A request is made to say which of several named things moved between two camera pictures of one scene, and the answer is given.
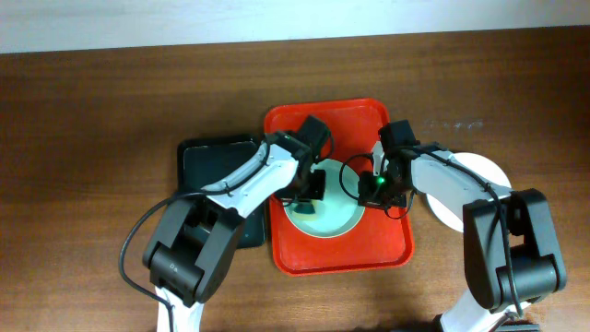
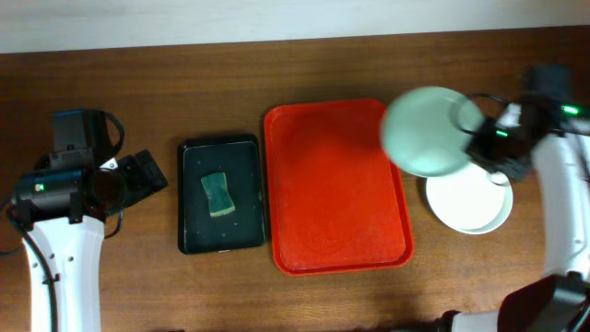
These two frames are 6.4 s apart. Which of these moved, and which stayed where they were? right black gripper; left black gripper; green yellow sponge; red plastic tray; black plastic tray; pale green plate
Moved: green yellow sponge; left black gripper; right black gripper; pale green plate
Stayed: black plastic tray; red plastic tray
